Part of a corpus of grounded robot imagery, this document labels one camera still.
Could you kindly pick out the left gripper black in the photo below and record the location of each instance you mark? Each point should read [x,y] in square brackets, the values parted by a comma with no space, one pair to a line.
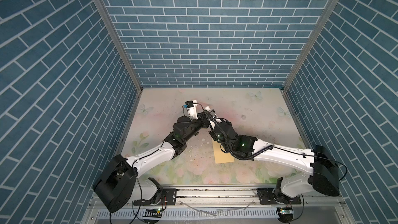
[202,121]

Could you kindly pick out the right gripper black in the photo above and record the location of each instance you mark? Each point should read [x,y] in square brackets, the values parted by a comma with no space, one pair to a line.
[213,134]

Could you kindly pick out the yellow envelope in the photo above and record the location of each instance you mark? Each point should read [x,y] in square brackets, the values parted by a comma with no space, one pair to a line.
[220,156]

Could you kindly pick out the white glue stick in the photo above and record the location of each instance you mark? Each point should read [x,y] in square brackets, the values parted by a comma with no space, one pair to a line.
[211,116]

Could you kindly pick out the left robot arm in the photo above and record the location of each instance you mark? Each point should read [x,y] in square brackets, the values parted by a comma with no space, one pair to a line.
[116,183]

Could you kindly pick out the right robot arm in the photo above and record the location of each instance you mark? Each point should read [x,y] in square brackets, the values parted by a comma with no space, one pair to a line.
[319,171]

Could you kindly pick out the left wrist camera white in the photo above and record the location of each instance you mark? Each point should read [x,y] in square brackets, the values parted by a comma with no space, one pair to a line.
[191,107]

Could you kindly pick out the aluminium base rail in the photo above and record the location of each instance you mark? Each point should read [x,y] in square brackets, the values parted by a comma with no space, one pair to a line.
[230,196]

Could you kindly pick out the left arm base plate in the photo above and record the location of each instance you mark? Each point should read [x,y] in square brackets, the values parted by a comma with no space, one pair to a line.
[165,197]

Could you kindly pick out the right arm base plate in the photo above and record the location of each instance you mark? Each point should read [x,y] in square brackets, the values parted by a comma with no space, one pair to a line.
[278,196]

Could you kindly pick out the left corner aluminium post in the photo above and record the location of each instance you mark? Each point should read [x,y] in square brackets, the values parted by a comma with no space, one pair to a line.
[102,11]

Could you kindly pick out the corner aluminium post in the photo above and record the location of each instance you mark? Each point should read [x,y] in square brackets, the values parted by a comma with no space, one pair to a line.
[329,7]
[102,11]

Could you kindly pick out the right corner aluminium post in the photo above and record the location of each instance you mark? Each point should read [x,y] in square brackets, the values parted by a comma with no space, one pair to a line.
[329,7]

